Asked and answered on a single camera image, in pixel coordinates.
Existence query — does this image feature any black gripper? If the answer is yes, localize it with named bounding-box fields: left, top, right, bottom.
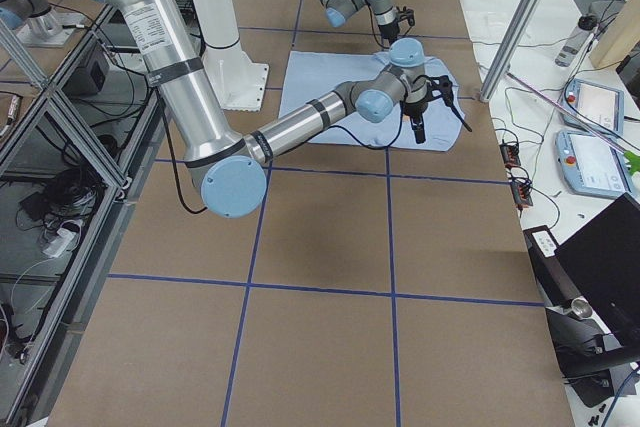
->
left=377, top=6, right=415, bottom=50
left=402, top=74, right=454, bottom=144

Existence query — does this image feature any lower orange circuit board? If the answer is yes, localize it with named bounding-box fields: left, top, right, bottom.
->
left=510, top=178, right=533, bottom=211

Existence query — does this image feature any upper orange circuit board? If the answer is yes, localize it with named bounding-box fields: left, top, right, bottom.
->
left=499, top=143, right=521, bottom=169

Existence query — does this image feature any black box white label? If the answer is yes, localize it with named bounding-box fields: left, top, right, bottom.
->
left=523, top=226, right=594, bottom=321

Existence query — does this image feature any black laptop monitor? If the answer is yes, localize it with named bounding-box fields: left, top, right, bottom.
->
left=556, top=194, right=639, bottom=345

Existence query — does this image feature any aluminium frame post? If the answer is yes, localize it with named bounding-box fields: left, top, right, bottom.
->
left=479, top=0, right=541, bottom=102

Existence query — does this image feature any grabber stick green handle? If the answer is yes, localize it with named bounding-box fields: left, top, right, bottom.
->
left=506, top=71, right=639, bottom=175

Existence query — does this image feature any upper blue teach pendant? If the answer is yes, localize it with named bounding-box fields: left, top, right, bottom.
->
left=561, top=79, right=625, bottom=134

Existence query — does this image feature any white pedestal column base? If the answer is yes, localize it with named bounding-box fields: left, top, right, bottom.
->
left=193, top=0, right=269, bottom=112

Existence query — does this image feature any wooden board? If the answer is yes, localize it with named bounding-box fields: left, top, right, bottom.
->
left=590, top=0, right=640, bottom=68

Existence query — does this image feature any blue teach pendant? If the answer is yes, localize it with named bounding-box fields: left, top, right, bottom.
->
left=555, top=130, right=635, bottom=199
left=561, top=79, right=625, bottom=134

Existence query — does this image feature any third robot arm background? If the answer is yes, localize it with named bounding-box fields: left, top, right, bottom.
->
left=1, top=0, right=51, bottom=30

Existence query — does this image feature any lower blue teach pendant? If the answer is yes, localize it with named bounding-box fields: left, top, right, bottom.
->
left=555, top=130, right=635, bottom=199

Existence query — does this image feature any orange circuit board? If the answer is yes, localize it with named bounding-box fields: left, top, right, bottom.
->
left=510, top=178, right=533, bottom=211
left=499, top=143, right=521, bottom=169

